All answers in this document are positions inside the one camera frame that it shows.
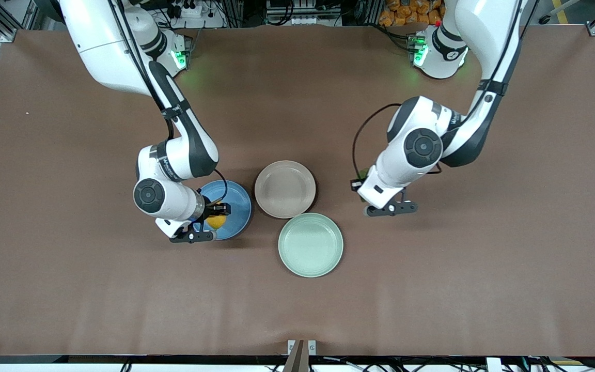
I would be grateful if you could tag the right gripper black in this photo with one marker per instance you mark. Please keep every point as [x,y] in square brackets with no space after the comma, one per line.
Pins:
[215,209]

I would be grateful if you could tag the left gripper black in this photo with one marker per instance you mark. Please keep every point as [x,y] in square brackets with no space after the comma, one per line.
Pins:
[354,188]

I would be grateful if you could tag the green lettuce leaf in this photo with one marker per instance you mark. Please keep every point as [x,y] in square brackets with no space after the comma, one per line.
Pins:
[363,174]

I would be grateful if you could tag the yellow lemon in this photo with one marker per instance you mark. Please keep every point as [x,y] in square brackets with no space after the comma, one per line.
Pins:
[216,222]

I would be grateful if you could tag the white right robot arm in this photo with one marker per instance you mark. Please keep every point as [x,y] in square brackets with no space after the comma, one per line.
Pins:
[122,57]

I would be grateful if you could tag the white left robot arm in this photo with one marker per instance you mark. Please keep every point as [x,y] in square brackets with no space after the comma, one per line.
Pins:
[421,147]

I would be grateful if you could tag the blue round plate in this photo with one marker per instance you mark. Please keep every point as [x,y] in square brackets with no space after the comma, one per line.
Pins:
[239,206]

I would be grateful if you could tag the beige round plate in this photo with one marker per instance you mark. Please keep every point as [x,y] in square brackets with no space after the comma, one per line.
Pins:
[284,188]

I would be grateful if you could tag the pale green round plate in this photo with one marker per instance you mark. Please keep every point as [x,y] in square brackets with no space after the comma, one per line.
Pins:
[310,245]

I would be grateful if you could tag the orange snack packets pile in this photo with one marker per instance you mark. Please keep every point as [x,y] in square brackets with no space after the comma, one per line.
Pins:
[406,13]

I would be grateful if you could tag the grey electronics box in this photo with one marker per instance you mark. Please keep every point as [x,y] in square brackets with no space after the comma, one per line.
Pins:
[302,13]

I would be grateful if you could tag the white power strip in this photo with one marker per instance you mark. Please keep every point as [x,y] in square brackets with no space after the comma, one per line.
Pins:
[199,18]

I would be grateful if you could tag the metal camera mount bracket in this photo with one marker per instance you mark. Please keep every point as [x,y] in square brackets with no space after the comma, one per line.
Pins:
[301,354]

